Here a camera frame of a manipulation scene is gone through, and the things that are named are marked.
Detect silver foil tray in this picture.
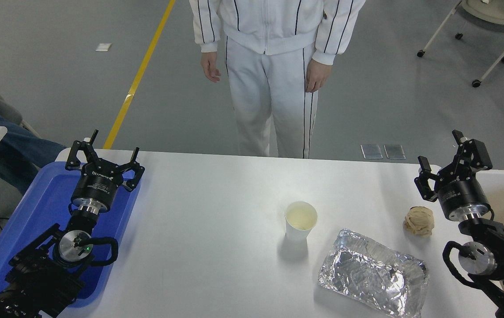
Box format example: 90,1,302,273
318,229,430,318

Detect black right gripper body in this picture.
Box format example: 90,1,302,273
436,169,491,218

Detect person's left hand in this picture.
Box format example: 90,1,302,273
306,60,333,93

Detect seated person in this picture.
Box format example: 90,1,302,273
0,83,66,195

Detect crumpled tan paper ball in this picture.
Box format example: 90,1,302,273
403,206,435,237

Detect blue plastic tray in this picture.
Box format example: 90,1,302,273
0,161,141,308

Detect grey chair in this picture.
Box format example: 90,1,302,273
0,52,41,137

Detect white paper cup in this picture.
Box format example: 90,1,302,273
285,201,318,242

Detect clear floor plate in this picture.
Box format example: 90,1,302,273
384,144,406,160
361,144,384,159

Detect standing person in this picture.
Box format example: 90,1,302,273
189,0,366,159

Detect person's right hand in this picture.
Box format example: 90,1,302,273
201,52,222,83

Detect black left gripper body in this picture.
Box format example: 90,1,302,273
72,163,123,208

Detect white wheeled chair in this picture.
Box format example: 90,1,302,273
417,0,504,88

